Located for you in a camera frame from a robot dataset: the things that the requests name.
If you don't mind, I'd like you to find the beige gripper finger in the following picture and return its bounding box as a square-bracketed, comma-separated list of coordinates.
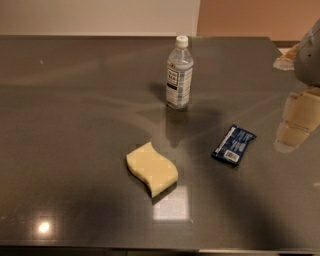
[274, 86, 320, 153]
[273, 45, 298, 71]

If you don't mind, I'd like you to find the clear plastic water bottle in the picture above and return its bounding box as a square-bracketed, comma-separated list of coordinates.
[166, 36, 194, 109]

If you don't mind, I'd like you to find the yellow wavy sponge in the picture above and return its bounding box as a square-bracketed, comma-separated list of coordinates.
[126, 142, 178, 198]

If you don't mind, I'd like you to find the dark blue snack packet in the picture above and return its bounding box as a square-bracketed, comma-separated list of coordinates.
[211, 124, 256, 167]

